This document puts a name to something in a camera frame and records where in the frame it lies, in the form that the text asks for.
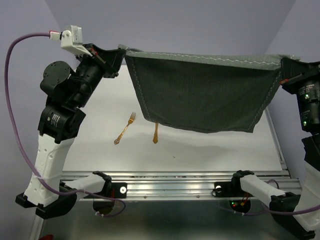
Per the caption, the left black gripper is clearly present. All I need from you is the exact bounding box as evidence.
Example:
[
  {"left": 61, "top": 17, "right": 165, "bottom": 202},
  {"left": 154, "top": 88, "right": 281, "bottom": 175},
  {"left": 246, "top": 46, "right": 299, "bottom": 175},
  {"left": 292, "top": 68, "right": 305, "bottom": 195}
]
[{"left": 73, "top": 42, "right": 126, "bottom": 108}]

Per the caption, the grey cloth napkin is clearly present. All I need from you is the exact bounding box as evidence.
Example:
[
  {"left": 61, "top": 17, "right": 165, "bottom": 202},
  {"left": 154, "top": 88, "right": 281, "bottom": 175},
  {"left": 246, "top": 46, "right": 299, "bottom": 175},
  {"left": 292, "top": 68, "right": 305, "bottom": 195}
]
[{"left": 120, "top": 45, "right": 286, "bottom": 134}]

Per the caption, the gold knife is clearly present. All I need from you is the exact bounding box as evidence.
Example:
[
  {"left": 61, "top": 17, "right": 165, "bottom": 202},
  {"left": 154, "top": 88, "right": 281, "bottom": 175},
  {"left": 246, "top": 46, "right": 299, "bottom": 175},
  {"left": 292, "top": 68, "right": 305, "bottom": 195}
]
[{"left": 152, "top": 122, "right": 159, "bottom": 144}]

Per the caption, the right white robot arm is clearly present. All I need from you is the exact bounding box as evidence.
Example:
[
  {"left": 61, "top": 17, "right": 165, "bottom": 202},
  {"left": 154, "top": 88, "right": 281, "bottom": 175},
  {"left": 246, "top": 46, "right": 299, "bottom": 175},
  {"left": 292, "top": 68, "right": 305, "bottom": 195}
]
[{"left": 230, "top": 58, "right": 320, "bottom": 240}]

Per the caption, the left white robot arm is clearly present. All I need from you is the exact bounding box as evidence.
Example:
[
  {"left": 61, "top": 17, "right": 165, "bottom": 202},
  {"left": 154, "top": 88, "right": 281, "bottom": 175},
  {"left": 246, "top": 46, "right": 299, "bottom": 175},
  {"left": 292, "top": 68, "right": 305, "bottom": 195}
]
[{"left": 15, "top": 43, "right": 126, "bottom": 220}]

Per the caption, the gold fork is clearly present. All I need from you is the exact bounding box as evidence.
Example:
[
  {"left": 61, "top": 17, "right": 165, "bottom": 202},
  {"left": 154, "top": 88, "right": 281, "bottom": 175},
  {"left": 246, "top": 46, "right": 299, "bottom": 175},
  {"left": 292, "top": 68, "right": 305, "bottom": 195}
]
[{"left": 113, "top": 112, "right": 137, "bottom": 145}]

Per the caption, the red object at corner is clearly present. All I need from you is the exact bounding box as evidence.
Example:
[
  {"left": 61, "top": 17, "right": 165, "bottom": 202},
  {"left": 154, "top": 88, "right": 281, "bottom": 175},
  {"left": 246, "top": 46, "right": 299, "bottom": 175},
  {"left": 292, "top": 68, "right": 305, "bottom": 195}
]
[{"left": 38, "top": 234, "right": 54, "bottom": 240}]

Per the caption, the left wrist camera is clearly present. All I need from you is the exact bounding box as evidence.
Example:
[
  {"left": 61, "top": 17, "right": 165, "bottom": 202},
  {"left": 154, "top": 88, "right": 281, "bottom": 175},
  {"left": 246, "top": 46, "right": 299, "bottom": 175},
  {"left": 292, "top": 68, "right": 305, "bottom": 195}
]
[{"left": 49, "top": 25, "right": 91, "bottom": 56}]

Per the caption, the aluminium mounting rail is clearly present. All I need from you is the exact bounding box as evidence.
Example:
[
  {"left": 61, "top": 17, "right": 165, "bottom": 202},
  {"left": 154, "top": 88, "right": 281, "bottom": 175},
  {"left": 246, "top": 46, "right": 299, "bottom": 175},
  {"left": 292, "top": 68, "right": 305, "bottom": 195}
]
[{"left": 62, "top": 170, "right": 302, "bottom": 201}]

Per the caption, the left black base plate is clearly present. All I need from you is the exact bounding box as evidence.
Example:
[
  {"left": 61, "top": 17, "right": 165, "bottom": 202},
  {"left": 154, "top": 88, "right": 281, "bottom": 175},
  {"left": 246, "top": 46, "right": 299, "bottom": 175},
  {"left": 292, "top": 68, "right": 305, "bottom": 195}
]
[{"left": 109, "top": 182, "right": 128, "bottom": 199}]

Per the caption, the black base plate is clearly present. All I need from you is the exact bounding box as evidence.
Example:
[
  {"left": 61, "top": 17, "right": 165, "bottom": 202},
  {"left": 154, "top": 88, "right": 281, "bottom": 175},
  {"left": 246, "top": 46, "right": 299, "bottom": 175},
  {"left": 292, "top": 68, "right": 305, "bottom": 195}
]
[
  {"left": 109, "top": 182, "right": 128, "bottom": 199},
  {"left": 211, "top": 181, "right": 235, "bottom": 198}
]

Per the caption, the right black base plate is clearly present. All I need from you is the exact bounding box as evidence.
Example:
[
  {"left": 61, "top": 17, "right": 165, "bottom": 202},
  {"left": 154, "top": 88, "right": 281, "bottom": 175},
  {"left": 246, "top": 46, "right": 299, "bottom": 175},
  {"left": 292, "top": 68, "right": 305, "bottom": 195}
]
[{"left": 211, "top": 181, "right": 235, "bottom": 198}]

